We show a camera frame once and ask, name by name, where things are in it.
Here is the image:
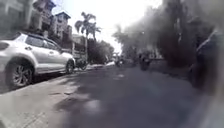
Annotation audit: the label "motorcycle with rider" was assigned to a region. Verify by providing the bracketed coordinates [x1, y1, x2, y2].
[114, 55, 125, 68]
[138, 49, 152, 72]

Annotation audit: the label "grey asphalt road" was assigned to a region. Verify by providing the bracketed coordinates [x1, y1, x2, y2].
[0, 61, 224, 128]

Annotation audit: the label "multi-storey building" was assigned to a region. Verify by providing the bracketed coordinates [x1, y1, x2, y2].
[0, 0, 87, 54]

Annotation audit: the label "dark trees beside road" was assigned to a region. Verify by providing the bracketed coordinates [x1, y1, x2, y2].
[112, 0, 224, 69]

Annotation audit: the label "dark vehicle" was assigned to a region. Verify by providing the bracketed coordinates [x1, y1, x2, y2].
[188, 30, 224, 96]

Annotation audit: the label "white car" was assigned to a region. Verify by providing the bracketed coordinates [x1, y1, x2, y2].
[0, 31, 77, 90]

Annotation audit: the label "palm tree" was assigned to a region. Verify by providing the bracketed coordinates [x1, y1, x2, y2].
[74, 11, 102, 61]

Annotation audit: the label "small vehicle behind car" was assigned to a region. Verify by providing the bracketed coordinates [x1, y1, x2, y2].
[71, 49, 90, 72]

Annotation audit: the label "dark bushy tree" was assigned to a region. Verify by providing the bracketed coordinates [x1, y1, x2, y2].
[87, 38, 115, 65]

